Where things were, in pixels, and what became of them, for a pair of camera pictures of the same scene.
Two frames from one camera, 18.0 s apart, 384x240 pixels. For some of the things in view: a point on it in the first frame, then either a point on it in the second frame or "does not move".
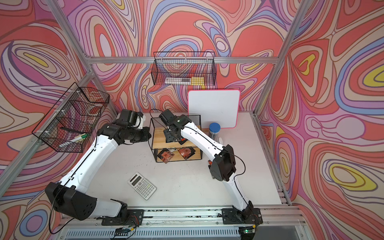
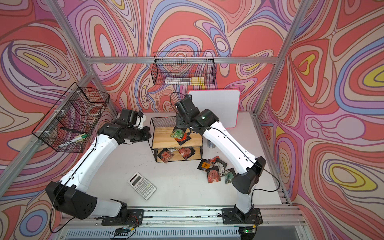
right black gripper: x=169 y=137 to x=179 y=121
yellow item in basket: x=197 y=81 does not move
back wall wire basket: x=184 y=68 does not move
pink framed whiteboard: x=220 y=106 does not move
